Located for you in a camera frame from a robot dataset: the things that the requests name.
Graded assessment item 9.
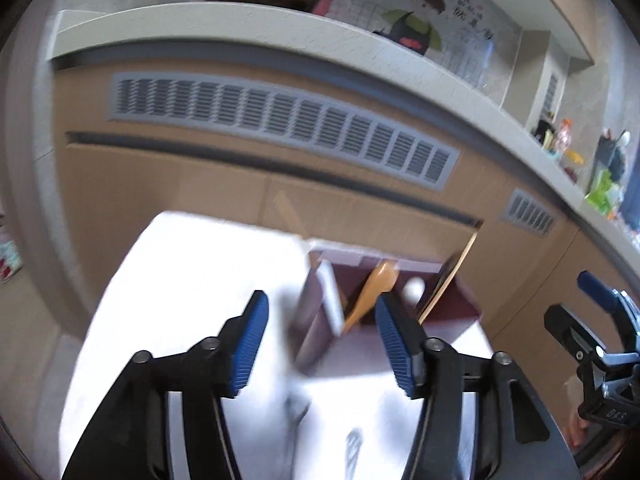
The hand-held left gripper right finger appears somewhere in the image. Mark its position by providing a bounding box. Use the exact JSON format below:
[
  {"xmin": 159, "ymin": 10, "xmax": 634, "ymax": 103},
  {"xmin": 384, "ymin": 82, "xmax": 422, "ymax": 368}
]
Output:
[{"xmin": 375, "ymin": 292, "xmax": 568, "ymax": 480}]

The small wall vent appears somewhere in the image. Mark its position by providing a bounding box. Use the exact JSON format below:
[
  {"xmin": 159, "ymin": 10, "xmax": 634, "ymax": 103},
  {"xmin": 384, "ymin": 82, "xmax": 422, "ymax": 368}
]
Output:
[{"xmin": 542, "ymin": 74, "xmax": 560, "ymax": 116}]

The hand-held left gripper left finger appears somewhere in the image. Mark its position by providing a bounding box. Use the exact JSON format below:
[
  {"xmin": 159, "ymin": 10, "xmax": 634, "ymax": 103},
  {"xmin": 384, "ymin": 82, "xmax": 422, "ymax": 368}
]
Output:
[{"xmin": 60, "ymin": 290, "xmax": 271, "ymax": 480}]

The long grey vent grille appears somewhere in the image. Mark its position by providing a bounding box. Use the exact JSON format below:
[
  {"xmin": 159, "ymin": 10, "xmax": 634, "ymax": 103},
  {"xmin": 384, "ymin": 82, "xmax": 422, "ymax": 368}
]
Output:
[{"xmin": 106, "ymin": 72, "xmax": 460, "ymax": 191}]

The orange-capped bottle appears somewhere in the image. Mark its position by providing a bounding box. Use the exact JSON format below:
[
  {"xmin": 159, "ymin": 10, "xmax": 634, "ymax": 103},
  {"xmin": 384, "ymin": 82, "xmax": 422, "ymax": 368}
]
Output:
[{"xmin": 552, "ymin": 119, "xmax": 573, "ymax": 158}]

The green packet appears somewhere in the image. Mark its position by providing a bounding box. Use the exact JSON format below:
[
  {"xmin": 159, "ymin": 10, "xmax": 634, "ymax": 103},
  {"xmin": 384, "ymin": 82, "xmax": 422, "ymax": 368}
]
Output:
[{"xmin": 585, "ymin": 170, "xmax": 621, "ymax": 216}]

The white woven cloth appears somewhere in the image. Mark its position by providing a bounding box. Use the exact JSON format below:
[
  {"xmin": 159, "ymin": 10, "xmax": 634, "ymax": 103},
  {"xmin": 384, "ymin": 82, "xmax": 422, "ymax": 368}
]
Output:
[{"xmin": 59, "ymin": 210, "xmax": 493, "ymax": 480}]

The wooden counter cabinet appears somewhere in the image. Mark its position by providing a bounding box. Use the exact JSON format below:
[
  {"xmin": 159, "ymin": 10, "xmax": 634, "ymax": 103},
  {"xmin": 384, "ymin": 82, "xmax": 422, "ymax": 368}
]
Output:
[{"xmin": 50, "ymin": 55, "xmax": 640, "ymax": 441}]

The yellow-lidded jar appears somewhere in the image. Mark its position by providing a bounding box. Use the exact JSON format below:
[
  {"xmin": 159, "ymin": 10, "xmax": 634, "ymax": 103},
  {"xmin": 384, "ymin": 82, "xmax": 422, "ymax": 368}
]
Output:
[{"xmin": 562, "ymin": 150, "xmax": 585, "ymax": 181}]

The brown utensil container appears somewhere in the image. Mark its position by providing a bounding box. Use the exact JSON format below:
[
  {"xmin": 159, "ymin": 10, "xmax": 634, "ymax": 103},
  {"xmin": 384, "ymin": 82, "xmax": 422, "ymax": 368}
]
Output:
[{"xmin": 295, "ymin": 239, "xmax": 483, "ymax": 377}]

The wooden spoon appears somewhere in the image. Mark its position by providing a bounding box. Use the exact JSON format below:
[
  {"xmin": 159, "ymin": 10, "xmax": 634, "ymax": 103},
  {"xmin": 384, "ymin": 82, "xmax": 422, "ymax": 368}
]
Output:
[{"xmin": 342, "ymin": 260, "xmax": 401, "ymax": 336}]

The patterned cloth pile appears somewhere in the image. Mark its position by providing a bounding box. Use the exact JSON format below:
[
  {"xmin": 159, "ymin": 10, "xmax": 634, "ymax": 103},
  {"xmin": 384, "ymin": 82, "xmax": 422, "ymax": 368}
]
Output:
[{"xmin": 0, "ymin": 240, "xmax": 23, "ymax": 283}]

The cartoon wall sticker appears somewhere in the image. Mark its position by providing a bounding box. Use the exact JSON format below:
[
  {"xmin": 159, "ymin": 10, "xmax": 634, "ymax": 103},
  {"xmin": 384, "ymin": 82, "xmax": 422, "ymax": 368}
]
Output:
[{"xmin": 310, "ymin": 0, "xmax": 521, "ymax": 96}]

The white ceramic spoon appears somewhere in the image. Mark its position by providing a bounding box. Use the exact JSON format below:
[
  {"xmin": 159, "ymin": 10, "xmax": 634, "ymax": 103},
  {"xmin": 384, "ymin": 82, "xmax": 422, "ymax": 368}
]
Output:
[{"xmin": 402, "ymin": 280, "xmax": 426, "ymax": 306}]

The short grey vent grille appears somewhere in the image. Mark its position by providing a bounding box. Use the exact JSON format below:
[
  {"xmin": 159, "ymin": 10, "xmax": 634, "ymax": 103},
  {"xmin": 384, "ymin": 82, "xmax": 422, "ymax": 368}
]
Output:
[{"xmin": 498, "ymin": 189, "xmax": 558, "ymax": 237}]

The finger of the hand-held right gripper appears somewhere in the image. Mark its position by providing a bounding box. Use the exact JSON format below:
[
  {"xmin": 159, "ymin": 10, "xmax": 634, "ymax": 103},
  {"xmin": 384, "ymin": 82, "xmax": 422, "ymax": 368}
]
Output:
[
  {"xmin": 544, "ymin": 304, "xmax": 608, "ymax": 366},
  {"xmin": 577, "ymin": 270, "xmax": 623, "ymax": 313}
]

